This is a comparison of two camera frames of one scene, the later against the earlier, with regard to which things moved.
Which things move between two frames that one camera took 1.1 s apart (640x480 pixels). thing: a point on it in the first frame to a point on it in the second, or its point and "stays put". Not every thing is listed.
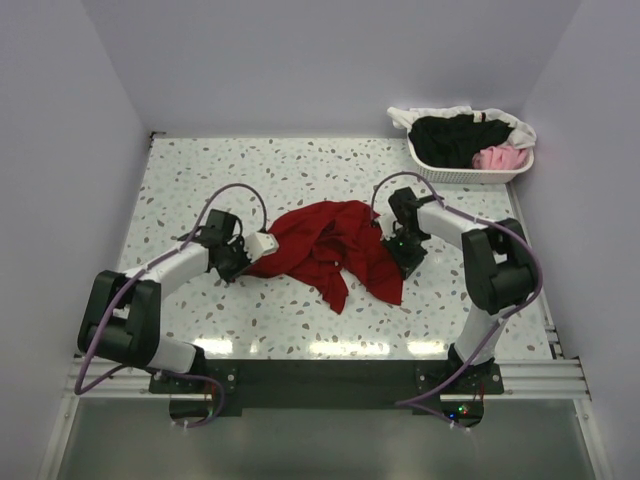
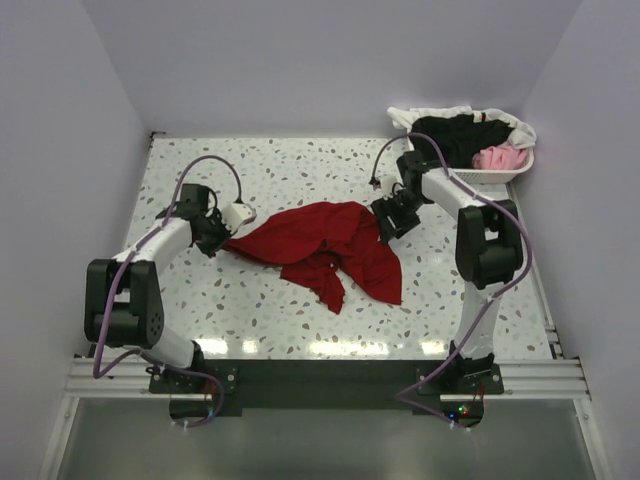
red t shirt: [333, 245] stays put
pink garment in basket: [500, 158] stays put
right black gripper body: [406, 249] to [401, 208]
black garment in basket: [450, 140] stays put
